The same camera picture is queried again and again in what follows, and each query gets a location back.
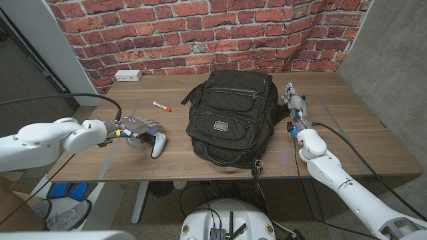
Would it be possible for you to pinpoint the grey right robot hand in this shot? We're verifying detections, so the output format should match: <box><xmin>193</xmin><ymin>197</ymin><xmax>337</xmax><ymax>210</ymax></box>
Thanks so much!
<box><xmin>281</xmin><ymin>82</ymin><xmax>311</xmax><ymax>126</ymax></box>

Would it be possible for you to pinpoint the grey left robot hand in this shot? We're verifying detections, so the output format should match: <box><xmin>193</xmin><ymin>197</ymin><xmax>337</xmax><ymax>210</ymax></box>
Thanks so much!
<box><xmin>113</xmin><ymin>116</ymin><xmax>163</xmax><ymax>153</ymax></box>

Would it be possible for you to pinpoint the white game controller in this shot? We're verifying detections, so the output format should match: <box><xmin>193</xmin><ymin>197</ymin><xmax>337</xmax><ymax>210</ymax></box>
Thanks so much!
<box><xmin>138</xmin><ymin>130</ymin><xmax>167</xmax><ymax>159</ymax></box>

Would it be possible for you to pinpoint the red marker pen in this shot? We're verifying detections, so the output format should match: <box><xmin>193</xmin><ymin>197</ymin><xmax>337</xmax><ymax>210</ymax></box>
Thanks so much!
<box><xmin>152</xmin><ymin>101</ymin><xmax>172</xmax><ymax>113</ymax></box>

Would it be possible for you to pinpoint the black backpack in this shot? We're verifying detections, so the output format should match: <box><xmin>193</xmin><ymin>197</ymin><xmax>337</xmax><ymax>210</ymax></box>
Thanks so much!
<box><xmin>181</xmin><ymin>69</ymin><xmax>306</xmax><ymax>177</ymax></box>

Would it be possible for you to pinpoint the white power strip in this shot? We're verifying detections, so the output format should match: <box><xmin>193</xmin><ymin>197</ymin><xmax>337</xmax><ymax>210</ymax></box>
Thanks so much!
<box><xmin>114</xmin><ymin>69</ymin><xmax>143</xmax><ymax>83</ymax></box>

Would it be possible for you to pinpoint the white table leg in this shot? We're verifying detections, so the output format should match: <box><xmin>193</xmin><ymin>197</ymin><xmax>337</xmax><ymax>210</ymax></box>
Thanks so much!
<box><xmin>131</xmin><ymin>181</ymin><xmax>150</xmax><ymax>225</ymax></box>

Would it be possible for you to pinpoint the grey table leg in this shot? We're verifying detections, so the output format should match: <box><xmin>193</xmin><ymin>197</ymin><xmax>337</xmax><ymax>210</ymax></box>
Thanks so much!
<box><xmin>302</xmin><ymin>178</ymin><xmax>324</xmax><ymax>221</ymax></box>

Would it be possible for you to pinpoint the grey sneaker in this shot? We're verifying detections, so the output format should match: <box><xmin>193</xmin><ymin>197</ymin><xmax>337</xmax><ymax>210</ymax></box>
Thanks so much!
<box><xmin>31</xmin><ymin>199</ymin><xmax>53</xmax><ymax>221</ymax></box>
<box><xmin>45</xmin><ymin>199</ymin><xmax>93</xmax><ymax>231</ymax></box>

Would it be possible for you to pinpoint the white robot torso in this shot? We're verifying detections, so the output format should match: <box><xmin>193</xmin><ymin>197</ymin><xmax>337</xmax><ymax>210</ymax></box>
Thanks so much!
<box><xmin>179</xmin><ymin>199</ymin><xmax>277</xmax><ymax>240</ymax></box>

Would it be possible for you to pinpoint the brown cardboard box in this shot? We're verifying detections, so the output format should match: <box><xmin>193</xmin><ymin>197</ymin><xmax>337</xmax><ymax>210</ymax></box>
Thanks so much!
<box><xmin>0</xmin><ymin>171</ymin><xmax>46</xmax><ymax>233</ymax></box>

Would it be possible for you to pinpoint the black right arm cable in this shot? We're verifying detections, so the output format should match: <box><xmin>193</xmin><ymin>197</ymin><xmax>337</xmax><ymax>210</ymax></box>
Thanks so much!
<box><xmin>312</xmin><ymin>121</ymin><xmax>427</xmax><ymax>223</ymax></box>

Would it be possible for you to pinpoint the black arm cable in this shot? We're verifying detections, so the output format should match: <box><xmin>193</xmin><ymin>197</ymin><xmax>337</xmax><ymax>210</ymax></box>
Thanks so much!
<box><xmin>0</xmin><ymin>93</ymin><xmax>123</xmax><ymax>121</ymax></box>
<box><xmin>312</xmin><ymin>121</ymin><xmax>427</xmax><ymax>223</ymax></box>

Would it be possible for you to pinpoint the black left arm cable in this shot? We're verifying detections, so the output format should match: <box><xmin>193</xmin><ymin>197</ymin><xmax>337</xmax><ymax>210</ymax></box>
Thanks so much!
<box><xmin>0</xmin><ymin>93</ymin><xmax>123</xmax><ymax>121</ymax></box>

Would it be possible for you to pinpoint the brick wall print backdrop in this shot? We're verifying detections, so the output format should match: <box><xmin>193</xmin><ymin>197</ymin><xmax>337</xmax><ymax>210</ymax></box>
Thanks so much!
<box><xmin>46</xmin><ymin>0</ymin><xmax>373</xmax><ymax>96</ymax></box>

